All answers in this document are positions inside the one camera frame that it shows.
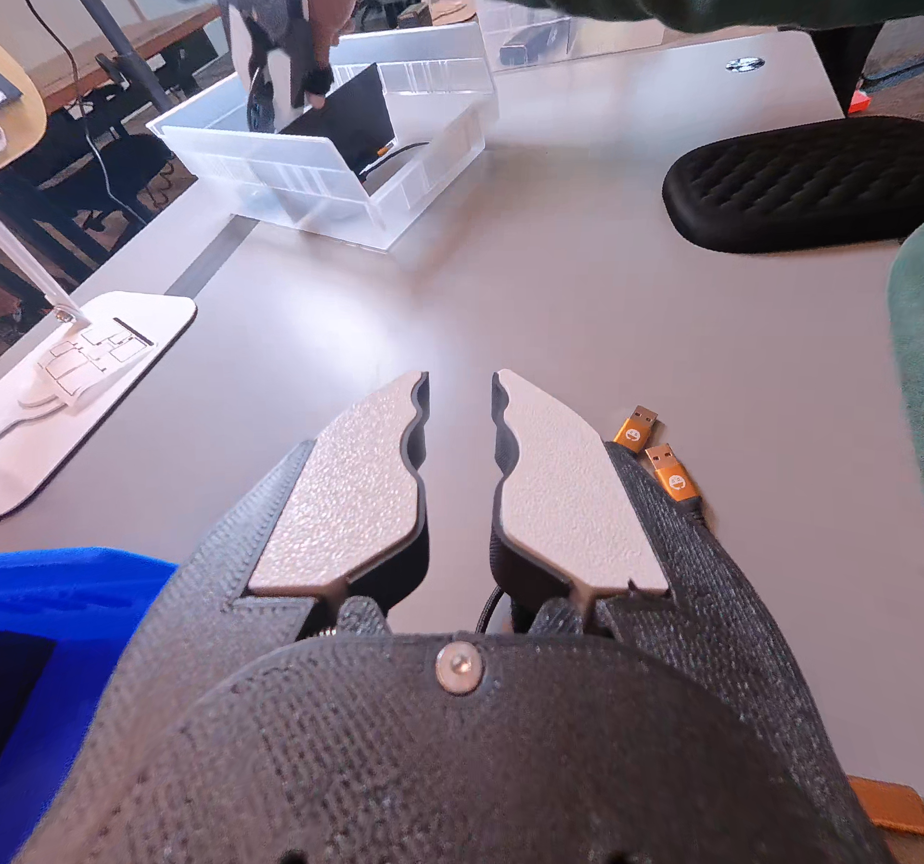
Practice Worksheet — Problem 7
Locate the wooden desk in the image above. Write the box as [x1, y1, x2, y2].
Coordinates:
[29, 5, 221, 110]

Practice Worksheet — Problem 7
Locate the orange plug braided cable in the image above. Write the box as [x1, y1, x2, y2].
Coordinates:
[644, 443, 707, 522]
[612, 405, 659, 455]

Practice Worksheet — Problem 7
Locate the white stand base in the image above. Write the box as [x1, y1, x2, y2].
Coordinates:
[0, 291, 197, 518]

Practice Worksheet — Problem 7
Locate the black bin divider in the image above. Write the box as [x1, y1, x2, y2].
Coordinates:
[278, 63, 397, 173]

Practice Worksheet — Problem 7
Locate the clear plastic bin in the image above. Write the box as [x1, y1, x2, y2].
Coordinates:
[146, 21, 499, 253]

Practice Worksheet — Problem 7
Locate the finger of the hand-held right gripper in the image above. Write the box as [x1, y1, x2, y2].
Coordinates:
[262, 39, 320, 133]
[226, 3, 255, 79]

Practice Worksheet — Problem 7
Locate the blue plastic bin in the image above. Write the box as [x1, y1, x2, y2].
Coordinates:
[0, 548, 178, 864]

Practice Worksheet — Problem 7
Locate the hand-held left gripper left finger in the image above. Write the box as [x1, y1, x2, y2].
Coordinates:
[247, 371, 431, 637]

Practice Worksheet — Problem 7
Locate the black power cable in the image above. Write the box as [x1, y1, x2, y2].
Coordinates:
[0, 0, 149, 224]

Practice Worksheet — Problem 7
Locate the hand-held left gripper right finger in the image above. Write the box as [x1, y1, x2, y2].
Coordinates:
[491, 369, 670, 635]

